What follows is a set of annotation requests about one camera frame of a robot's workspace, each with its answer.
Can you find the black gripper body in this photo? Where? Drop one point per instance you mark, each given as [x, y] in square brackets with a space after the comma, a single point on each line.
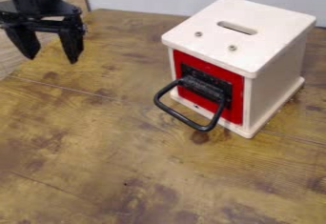
[44, 14]

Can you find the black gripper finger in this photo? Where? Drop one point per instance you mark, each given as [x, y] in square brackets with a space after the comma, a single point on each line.
[72, 37]
[24, 39]

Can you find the red drawer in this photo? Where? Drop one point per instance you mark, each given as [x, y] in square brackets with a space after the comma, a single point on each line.
[233, 114]

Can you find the black metal drawer handle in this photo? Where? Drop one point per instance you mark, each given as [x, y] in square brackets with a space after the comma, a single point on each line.
[191, 107]

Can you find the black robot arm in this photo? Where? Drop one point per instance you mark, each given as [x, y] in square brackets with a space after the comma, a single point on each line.
[24, 17]

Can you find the white wooden box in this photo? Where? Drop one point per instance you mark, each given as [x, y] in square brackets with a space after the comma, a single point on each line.
[254, 40]

